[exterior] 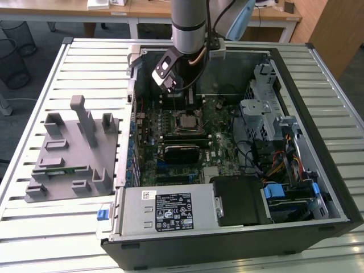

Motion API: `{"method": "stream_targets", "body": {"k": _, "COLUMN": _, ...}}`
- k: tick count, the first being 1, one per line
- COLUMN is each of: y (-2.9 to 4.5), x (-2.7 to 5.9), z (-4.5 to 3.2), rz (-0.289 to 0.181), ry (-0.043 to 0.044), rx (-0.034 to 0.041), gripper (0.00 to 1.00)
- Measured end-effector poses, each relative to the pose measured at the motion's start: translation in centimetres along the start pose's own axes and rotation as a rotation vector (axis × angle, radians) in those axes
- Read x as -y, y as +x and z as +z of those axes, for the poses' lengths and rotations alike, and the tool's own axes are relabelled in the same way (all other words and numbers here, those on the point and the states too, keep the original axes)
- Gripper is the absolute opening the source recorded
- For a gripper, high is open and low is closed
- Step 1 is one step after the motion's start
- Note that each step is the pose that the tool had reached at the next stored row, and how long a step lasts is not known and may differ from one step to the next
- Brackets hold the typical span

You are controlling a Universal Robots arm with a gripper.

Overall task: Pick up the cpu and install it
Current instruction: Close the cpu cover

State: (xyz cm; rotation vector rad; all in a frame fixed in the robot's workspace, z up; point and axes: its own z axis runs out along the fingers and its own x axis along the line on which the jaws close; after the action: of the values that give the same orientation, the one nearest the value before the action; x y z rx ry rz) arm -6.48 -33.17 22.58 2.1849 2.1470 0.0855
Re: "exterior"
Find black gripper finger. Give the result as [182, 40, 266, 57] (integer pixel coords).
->
[184, 86, 197, 111]

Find silver CPU green board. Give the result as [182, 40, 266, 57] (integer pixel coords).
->
[179, 115, 196, 129]

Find metal socket cover frame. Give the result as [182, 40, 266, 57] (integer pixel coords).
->
[184, 88, 207, 133]

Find black RAM slot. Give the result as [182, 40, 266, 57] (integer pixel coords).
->
[164, 139, 212, 145]
[162, 97, 204, 102]
[164, 134, 212, 139]
[162, 104, 204, 109]

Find black graphics card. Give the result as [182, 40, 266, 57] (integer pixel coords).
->
[163, 144, 200, 165]

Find silver perforated drive cage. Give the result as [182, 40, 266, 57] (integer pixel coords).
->
[238, 63, 286, 142]

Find green motherboard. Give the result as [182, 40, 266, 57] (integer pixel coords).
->
[133, 95, 242, 188]

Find silver chipset heatsink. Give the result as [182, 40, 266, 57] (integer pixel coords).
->
[202, 167, 222, 183]

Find black plastic shroud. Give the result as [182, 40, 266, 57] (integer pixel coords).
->
[212, 175, 264, 228]

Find grey parts rack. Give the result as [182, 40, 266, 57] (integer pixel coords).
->
[24, 95, 122, 204]

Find blue disk carrier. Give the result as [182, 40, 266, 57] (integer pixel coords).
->
[263, 183, 287, 206]

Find silver power supply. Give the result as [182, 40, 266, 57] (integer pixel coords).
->
[112, 183, 217, 237]

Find green RAM stick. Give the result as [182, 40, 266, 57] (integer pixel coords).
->
[45, 167, 90, 175]

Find black disk drive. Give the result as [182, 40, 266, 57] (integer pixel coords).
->
[264, 196, 316, 223]

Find black silver PC case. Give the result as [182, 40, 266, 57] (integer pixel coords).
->
[96, 42, 364, 271]

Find brown wooden cabinet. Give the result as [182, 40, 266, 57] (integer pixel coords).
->
[289, 0, 364, 82]

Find white stand foot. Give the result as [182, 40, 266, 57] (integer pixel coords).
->
[0, 85, 14, 117]

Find black camera cable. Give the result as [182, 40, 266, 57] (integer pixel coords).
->
[173, 0, 229, 92]

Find black cable brass fitting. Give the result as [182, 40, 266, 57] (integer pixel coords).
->
[188, 0, 214, 68]

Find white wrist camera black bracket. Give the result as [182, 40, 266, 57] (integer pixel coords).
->
[151, 47, 180, 93]

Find small white camera box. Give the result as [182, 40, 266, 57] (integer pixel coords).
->
[209, 39, 228, 60]

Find black wire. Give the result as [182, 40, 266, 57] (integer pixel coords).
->
[230, 105, 261, 175]

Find wooden desk white frame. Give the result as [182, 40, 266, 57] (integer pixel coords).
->
[0, 0, 303, 43]

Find red yellow power wires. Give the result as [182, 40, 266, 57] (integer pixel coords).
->
[260, 135, 303, 183]

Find black wire mesh wastebasket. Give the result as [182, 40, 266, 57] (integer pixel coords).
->
[0, 38, 32, 90]
[0, 21, 38, 56]

